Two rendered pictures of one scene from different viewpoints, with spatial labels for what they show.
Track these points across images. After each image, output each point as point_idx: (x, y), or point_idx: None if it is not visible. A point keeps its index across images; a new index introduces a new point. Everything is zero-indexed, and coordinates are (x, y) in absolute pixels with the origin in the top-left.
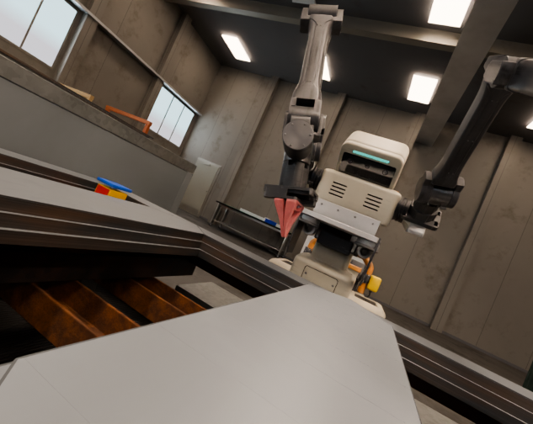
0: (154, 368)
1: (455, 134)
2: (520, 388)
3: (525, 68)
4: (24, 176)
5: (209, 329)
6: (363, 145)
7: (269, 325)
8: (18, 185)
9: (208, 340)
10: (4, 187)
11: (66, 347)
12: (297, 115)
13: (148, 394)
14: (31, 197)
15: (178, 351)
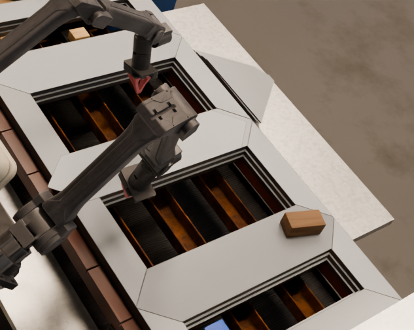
0: (224, 144)
1: (19, 49)
2: (16, 107)
3: (110, 14)
4: (266, 270)
5: (209, 152)
6: (5, 147)
7: (186, 154)
8: (263, 241)
9: (211, 149)
10: (264, 232)
11: (236, 148)
12: (179, 147)
13: (226, 140)
14: (255, 227)
15: (219, 146)
